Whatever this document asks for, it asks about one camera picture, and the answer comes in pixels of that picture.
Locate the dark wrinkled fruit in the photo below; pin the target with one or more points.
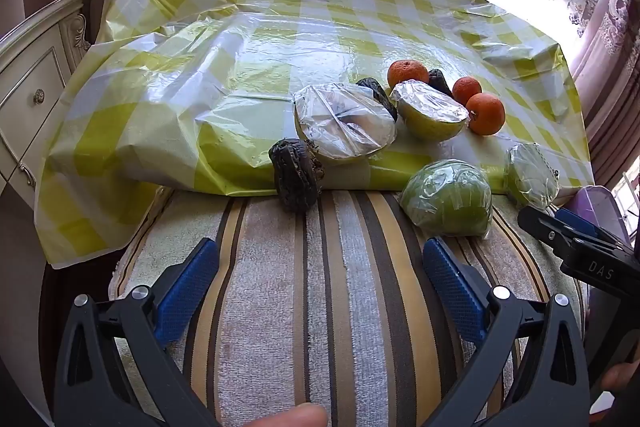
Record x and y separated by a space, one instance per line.
377 94
440 82

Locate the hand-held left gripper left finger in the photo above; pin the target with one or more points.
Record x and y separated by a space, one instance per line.
187 287

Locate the person's right hand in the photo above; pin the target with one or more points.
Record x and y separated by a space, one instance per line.
622 377

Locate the large green fruit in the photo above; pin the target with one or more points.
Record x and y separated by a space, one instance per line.
447 197

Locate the small halved pomelo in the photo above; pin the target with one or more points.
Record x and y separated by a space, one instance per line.
430 112

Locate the large orange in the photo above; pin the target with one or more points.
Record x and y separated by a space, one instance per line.
407 74

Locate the small green fruit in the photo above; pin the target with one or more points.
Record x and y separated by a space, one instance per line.
531 177

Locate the small orange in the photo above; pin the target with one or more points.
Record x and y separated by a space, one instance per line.
466 89

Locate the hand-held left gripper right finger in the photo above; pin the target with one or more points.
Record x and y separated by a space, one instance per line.
452 287

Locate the purple cardboard box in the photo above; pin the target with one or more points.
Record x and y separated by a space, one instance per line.
595 202

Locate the large halved pomelo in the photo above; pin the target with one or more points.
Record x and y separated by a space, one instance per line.
345 127

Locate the yellow checkered plastic tablecloth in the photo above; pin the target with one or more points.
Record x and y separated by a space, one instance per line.
250 57

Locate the medium orange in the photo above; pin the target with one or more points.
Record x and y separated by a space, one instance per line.
486 113

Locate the striped towel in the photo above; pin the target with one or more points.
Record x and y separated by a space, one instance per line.
320 307

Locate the dark wrinkled fruit rough stem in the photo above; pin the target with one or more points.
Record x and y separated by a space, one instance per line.
295 177

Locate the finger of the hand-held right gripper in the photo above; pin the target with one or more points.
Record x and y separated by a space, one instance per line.
575 221
545 227

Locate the white dresser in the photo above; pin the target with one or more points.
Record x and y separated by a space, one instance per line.
30 97

